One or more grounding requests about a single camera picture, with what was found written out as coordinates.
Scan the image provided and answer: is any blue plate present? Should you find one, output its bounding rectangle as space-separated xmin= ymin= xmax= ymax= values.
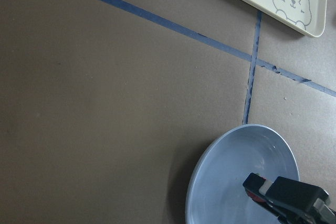
xmin=185 ymin=124 xmax=300 ymax=223

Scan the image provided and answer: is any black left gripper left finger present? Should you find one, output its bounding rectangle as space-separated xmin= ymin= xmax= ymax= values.
xmin=243 ymin=173 xmax=329 ymax=213

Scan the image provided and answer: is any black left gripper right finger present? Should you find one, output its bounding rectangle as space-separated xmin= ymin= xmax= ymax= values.
xmin=264 ymin=203 xmax=335 ymax=223

